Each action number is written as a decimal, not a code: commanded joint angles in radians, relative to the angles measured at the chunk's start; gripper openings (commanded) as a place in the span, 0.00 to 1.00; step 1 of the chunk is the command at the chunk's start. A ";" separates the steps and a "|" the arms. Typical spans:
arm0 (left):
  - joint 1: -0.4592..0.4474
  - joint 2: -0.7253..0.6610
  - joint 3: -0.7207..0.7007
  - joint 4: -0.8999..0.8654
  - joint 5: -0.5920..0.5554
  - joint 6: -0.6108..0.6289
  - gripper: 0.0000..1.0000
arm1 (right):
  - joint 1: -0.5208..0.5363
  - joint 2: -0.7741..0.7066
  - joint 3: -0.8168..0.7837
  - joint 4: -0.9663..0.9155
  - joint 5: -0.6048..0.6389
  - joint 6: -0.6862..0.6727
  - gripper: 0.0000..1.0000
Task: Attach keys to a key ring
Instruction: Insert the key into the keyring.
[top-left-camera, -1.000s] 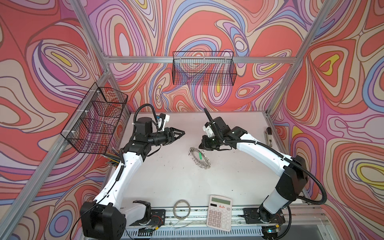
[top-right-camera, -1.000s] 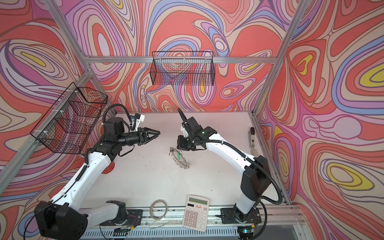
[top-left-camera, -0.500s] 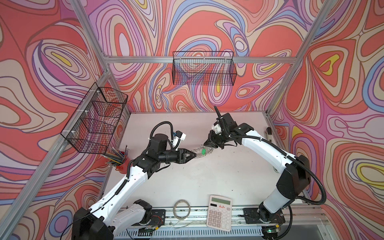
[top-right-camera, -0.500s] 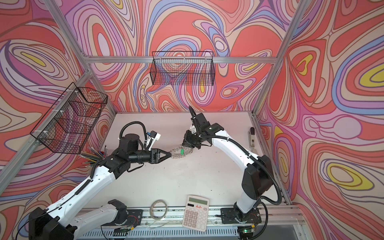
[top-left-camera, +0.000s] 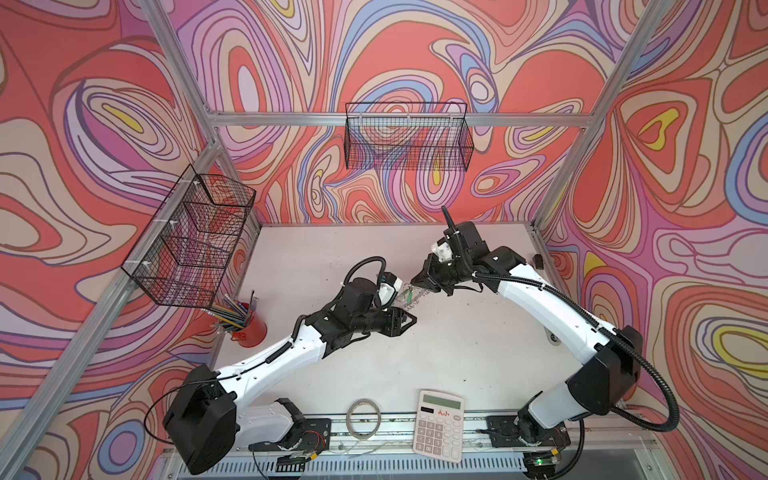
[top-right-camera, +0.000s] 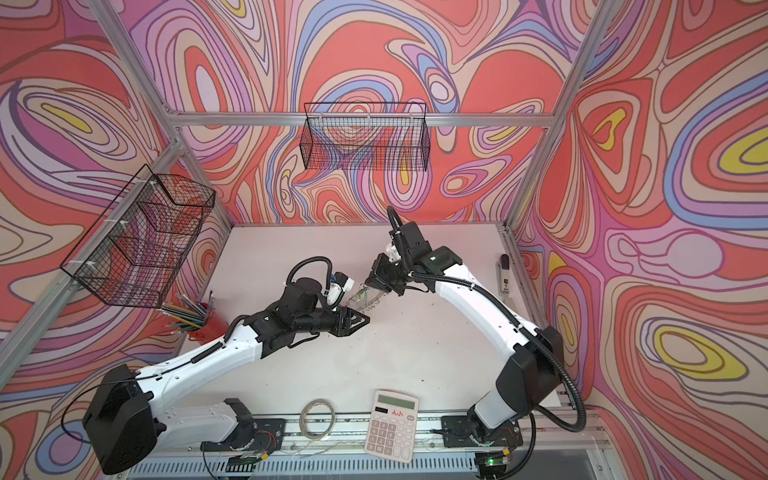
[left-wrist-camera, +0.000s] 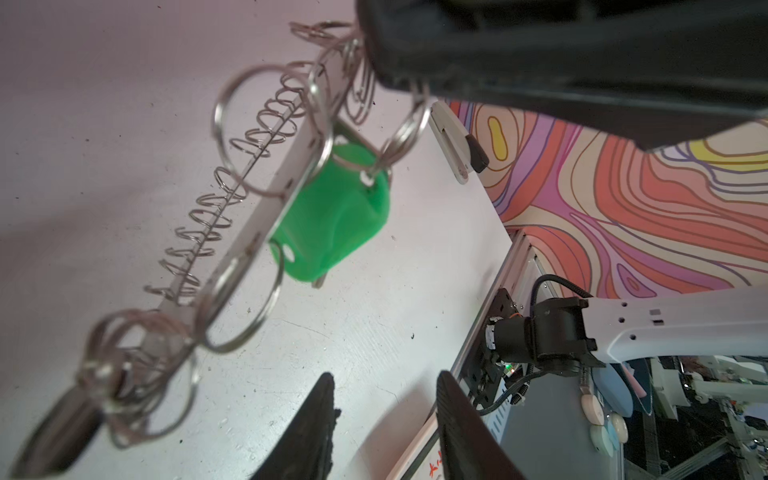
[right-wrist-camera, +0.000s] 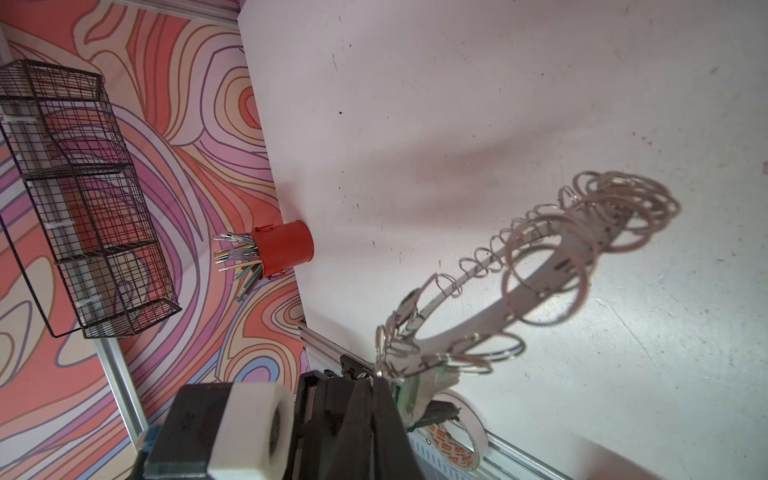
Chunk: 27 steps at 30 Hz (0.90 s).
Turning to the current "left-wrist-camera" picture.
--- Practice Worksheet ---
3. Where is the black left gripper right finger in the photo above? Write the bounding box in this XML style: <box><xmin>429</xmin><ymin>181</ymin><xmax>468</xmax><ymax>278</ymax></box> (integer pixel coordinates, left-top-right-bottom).
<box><xmin>436</xmin><ymin>371</ymin><xmax>525</xmax><ymax>480</ymax></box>

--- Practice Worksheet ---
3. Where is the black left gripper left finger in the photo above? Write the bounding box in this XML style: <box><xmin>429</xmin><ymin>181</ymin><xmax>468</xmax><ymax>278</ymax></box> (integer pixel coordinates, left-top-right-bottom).
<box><xmin>251</xmin><ymin>372</ymin><xmax>341</xmax><ymax>480</ymax></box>

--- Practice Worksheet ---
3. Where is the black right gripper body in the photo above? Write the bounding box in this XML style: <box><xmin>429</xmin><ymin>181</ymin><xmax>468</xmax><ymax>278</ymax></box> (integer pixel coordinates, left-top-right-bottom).
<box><xmin>356</xmin><ymin>1</ymin><xmax>767</xmax><ymax>150</ymax></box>

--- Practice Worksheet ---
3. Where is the key with green tag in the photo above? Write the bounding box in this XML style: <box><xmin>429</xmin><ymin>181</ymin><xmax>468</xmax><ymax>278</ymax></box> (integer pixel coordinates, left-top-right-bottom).
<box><xmin>271</xmin><ymin>121</ymin><xmax>390</xmax><ymax>283</ymax></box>

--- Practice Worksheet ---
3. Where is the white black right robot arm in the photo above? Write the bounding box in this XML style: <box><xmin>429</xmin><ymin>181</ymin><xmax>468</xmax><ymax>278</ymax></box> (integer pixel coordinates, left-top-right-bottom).
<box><xmin>356</xmin><ymin>1</ymin><xmax>767</xmax><ymax>375</ymax></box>

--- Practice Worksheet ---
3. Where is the white black remote control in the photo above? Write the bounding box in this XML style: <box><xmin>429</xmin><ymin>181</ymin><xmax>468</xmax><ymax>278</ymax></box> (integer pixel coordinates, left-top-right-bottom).
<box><xmin>428</xmin><ymin>101</ymin><xmax>489</xmax><ymax>185</ymax></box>

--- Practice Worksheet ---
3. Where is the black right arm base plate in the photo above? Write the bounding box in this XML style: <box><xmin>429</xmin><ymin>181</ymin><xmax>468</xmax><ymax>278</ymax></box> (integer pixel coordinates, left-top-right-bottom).
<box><xmin>459</xmin><ymin>288</ymin><xmax>527</xmax><ymax>410</ymax></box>

